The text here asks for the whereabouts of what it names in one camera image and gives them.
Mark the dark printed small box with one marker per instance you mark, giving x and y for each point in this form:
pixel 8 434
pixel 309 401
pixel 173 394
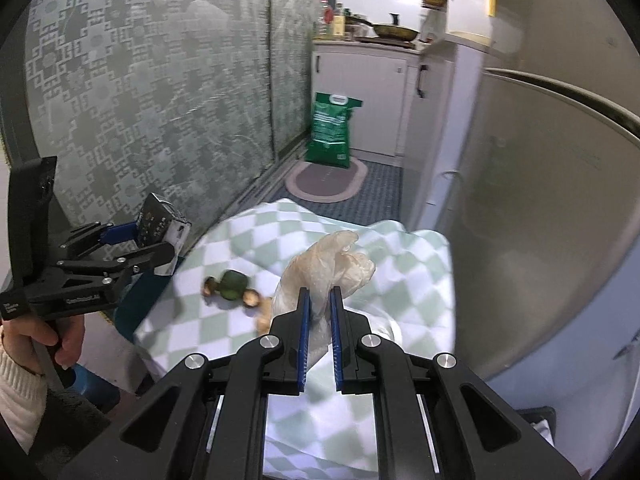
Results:
pixel 155 220

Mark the person's left hand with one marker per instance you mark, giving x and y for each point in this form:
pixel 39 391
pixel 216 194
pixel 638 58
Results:
pixel 72 342

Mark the yellow oil bottle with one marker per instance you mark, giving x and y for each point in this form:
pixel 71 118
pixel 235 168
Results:
pixel 340 24

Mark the wok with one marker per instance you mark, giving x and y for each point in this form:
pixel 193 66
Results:
pixel 396 32

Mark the translucent plastic glove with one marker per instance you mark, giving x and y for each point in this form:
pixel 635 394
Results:
pixel 325 265

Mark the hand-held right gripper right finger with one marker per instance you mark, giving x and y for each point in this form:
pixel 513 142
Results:
pixel 337 340

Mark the patterned glass sliding door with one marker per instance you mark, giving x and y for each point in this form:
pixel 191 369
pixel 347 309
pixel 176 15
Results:
pixel 150 100
pixel 295 60

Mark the oval grey floor mat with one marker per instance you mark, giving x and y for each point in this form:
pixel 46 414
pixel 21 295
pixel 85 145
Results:
pixel 325 185

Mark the black frying pan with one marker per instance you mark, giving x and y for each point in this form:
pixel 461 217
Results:
pixel 357 21

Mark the brown nut shell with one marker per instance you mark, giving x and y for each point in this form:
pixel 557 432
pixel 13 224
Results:
pixel 210 287
pixel 251 299

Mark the silver refrigerator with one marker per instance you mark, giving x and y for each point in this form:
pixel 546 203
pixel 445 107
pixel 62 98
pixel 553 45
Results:
pixel 540 210

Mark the green sack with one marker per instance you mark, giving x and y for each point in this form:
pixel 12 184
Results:
pixel 330 130

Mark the green white checkered tablecloth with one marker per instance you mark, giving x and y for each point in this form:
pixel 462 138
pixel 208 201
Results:
pixel 400 280

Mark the tan shell piece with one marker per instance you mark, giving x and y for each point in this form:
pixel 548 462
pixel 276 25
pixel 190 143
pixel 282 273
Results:
pixel 265 317

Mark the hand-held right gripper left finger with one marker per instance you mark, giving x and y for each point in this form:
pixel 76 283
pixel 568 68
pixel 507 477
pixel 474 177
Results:
pixel 302 340

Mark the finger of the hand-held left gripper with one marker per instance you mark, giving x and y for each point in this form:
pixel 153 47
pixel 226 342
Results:
pixel 120 233
pixel 135 260

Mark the white kitchen cabinet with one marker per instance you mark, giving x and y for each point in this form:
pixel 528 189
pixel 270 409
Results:
pixel 365 95

